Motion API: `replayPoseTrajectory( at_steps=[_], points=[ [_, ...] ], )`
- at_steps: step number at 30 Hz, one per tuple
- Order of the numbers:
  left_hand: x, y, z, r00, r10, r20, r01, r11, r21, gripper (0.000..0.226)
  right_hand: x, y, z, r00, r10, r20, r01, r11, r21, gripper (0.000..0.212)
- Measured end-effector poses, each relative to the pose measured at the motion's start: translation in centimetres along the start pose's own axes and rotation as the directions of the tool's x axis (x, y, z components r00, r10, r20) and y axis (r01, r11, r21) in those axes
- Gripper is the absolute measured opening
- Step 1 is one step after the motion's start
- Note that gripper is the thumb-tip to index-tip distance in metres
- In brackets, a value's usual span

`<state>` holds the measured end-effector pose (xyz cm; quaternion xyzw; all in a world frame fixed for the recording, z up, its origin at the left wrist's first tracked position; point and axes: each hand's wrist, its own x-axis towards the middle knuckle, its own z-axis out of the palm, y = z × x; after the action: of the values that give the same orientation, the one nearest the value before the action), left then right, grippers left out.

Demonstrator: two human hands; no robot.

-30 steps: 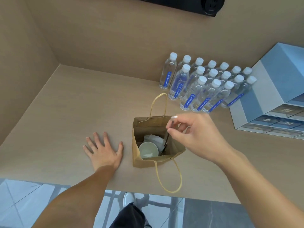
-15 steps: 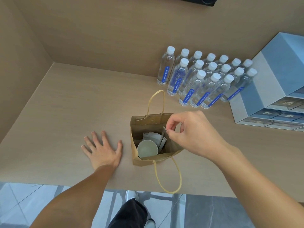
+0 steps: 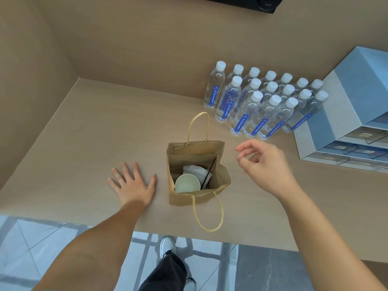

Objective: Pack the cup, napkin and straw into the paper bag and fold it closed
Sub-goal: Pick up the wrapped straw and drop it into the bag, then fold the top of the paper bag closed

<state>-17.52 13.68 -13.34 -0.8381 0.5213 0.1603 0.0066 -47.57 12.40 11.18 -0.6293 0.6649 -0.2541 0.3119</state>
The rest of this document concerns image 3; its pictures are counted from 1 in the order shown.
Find black device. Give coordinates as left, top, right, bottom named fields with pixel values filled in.
left=191, top=0, right=285, bottom=14

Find black straw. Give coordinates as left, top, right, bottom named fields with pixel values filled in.
left=202, top=160, right=217, bottom=188

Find white paper cup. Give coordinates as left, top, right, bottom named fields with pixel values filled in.
left=175, top=174, right=201, bottom=194

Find person's right hand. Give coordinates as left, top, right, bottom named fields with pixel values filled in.
left=235, top=139, right=299, bottom=199

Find person's right forearm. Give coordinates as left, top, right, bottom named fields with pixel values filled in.
left=279, top=182, right=388, bottom=291

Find blue grey drawer cabinet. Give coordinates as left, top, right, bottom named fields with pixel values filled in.
left=293, top=46, right=388, bottom=174

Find person's black trouser leg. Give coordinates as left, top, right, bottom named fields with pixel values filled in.
left=138, top=253, right=188, bottom=291

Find brown paper bag with handles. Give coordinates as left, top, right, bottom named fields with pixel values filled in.
left=166, top=112, right=231, bottom=232

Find crumpled white napkin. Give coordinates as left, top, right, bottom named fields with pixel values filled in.
left=182, top=165, right=213, bottom=190

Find person's left hand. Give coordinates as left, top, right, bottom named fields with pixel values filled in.
left=108, top=162, right=157, bottom=208

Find group of clear water bottles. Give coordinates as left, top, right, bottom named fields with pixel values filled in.
left=203, top=60, right=329, bottom=140

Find person's left forearm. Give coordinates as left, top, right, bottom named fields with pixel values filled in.
left=32, top=200, right=150, bottom=291

